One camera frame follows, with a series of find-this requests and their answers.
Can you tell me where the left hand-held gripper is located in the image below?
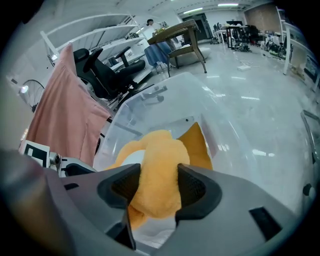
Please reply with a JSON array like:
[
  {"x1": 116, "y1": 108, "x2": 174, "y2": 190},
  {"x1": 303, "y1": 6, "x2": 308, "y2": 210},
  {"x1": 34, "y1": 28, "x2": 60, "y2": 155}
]
[{"x1": 23, "y1": 140, "x2": 98, "y2": 179}]

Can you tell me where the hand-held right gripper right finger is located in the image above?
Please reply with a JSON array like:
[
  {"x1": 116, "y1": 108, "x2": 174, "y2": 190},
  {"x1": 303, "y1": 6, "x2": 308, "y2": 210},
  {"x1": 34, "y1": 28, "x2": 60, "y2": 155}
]
[{"x1": 154, "y1": 163, "x2": 298, "y2": 256}]

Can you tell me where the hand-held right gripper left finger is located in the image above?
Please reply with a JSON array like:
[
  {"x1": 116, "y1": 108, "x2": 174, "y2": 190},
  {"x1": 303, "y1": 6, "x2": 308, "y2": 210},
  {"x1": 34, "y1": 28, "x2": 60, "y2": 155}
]
[{"x1": 59, "y1": 163, "x2": 141, "y2": 256}]

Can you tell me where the orange rectangular pillow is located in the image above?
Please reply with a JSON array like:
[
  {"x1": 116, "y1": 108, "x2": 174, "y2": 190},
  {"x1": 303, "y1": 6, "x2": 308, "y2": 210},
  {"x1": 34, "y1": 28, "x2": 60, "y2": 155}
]
[{"x1": 177, "y1": 121, "x2": 214, "y2": 171}]

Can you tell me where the orange flower-shaped cushion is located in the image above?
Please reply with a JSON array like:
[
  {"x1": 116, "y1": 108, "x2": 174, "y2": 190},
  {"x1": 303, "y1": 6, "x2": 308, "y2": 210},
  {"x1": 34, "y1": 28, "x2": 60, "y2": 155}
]
[{"x1": 104, "y1": 129, "x2": 191, "y2": 232}]

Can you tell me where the clear plastic storage box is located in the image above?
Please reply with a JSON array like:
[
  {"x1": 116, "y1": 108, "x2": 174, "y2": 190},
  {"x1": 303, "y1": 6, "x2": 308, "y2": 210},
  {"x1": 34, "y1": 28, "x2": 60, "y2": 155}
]
[{"x1": 93, "y1": 71, "x2": 260, "y2": 251}]

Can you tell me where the white shelving rack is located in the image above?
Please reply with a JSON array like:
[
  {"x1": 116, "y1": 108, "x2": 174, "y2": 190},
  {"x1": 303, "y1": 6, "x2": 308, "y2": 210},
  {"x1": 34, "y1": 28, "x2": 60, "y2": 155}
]
[{"x1": 39, "y1": 13, "x2": 151, "y2": 76}]

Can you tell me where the pink padded lounge chair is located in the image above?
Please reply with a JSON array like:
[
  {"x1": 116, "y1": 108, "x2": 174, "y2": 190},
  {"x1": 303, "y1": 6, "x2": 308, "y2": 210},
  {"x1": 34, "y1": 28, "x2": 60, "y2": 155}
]
[{"x1": 26, "y1": 42, "x2": 112, "y2": 166}]

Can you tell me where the black office chair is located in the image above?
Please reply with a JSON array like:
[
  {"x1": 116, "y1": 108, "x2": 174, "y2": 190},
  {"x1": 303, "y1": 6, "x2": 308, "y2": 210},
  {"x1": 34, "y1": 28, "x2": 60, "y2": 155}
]
[{"x1": 73, "y1": 46, "x2": 168, "y2": 103}]

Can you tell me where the blue-draped round table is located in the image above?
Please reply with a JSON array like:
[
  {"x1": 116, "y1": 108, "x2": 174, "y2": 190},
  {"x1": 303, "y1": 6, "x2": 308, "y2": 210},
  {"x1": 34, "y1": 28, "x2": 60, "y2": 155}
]
[{"x1": 144, "y1": 41, "x2": 175, "y2": 75}]

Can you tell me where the white shelf unit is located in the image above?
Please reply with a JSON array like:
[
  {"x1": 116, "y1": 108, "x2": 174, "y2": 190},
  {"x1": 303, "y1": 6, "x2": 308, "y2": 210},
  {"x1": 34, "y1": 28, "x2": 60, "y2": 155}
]
[{"x1": 276, "y1": 6, "x2": 320, "y2": 91}]

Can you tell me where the dark wooden table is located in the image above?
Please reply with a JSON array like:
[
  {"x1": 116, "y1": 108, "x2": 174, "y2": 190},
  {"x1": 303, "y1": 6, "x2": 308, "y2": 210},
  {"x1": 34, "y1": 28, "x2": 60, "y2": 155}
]
[{"x1": 146, "y1": 19, "x2": 208, "y2": 75}]

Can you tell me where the white desk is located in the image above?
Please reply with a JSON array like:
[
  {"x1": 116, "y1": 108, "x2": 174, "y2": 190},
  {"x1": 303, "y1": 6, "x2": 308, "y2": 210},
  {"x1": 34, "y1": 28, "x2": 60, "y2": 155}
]
[{"x1": 213, "y1": 24, "x2": 248, "y2": 50}]

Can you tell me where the black double door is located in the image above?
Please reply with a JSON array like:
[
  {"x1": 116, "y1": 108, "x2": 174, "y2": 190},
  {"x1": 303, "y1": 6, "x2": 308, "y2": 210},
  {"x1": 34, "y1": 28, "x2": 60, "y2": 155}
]
[{"x1": 182, "y1": 13, "x2": 208, "y2": 41}]

